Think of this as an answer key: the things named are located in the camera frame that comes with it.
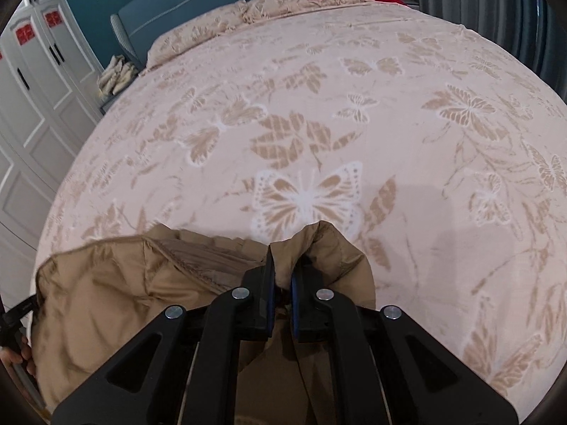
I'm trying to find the white panelled wardrobe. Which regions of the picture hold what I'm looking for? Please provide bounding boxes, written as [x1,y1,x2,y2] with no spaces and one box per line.
[0,0,105,293]

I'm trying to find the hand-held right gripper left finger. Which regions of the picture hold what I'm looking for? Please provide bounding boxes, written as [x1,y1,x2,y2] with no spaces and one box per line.
[52,245,277,425]

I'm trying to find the pile of cream cloths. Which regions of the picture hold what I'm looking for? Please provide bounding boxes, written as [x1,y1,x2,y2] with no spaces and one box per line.
[96,54,136,99]

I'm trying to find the bed with floral cover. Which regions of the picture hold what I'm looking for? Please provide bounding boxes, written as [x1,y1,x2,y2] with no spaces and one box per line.
[33,0,567,423]

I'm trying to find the grey pleated curtain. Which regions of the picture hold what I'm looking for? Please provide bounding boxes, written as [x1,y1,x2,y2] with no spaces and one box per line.
[393,0,567,95]

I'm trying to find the floral print pillow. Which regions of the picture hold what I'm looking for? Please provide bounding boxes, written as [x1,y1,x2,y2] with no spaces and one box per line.
[246,0,370,16]
[147,0,251,69]

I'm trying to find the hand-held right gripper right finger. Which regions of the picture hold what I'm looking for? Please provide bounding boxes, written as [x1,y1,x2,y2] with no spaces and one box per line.
[290,259,519,425]

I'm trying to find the person's left hand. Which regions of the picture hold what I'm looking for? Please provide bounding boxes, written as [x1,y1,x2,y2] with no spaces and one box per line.
[0,339,37,379]

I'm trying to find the tan quilted jacket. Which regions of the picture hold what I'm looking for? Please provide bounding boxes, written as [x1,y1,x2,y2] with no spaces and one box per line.
[31,220,377,425]

